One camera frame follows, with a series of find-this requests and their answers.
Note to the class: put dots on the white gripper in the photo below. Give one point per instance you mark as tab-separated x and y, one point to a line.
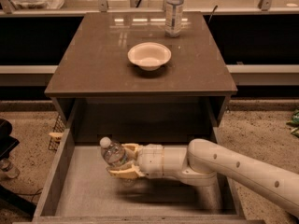
150	160

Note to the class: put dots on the clear water bottle white cap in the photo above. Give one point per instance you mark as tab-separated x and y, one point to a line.
113	152

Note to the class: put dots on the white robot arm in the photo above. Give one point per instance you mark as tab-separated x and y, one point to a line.
198	163

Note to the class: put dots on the open grey top drawer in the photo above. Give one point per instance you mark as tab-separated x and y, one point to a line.
80	191

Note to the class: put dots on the small bottle on floor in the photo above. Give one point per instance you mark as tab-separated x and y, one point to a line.
9	169

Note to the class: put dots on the tall labelled water bottle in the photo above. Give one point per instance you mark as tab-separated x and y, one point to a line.
173	17

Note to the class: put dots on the white paper bowl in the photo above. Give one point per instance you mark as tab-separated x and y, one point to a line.
149	56

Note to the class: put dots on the black chair base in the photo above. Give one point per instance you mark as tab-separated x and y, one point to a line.
7	144

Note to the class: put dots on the green snack packet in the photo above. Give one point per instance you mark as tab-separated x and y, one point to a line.
294	123

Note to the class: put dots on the black wire basket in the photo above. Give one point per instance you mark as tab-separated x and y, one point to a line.
56	134

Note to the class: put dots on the metal shelf bracket far left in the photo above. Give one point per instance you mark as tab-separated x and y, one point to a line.
7	6

